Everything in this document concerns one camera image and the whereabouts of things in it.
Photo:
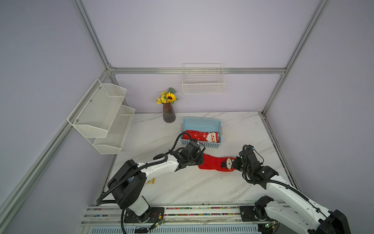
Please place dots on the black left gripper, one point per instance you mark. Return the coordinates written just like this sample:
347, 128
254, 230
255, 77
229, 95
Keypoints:
200, 159

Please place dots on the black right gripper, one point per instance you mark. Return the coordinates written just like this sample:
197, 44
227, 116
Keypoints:
235, 164

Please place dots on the red snowflake sock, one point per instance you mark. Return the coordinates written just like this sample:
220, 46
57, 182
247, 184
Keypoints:
204, 136

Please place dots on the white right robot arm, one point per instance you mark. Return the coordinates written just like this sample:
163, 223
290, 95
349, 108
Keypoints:
305, 215

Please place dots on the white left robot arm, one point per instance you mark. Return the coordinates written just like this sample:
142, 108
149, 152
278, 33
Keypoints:
125, 187

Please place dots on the light blue plastic basket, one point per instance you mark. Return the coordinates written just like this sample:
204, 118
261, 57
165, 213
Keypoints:
203, 125

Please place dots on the dark glass vase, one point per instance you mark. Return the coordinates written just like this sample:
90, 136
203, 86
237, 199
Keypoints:
168, 113

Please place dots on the yellow sunflower bouquet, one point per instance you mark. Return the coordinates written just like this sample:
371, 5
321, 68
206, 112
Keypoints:
167, 96

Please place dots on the white mesh lower shelf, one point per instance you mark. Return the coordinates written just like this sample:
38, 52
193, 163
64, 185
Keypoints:
114, 141

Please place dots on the white mesh shelf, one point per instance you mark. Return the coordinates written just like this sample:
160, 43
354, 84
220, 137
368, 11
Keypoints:
94, 115
114, 141

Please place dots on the white mesh upper shelf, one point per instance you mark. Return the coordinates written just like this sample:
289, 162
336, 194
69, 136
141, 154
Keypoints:
94, 115

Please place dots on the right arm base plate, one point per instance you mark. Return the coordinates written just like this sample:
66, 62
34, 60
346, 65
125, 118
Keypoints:
256, 212

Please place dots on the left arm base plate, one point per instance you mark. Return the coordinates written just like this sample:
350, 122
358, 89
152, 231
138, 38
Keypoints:
152, 215

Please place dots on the white wire wall basket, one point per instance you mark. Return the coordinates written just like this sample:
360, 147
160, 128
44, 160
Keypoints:
203, 78

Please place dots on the aluminium front rail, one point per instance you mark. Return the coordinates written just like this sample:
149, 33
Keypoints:
196, 219

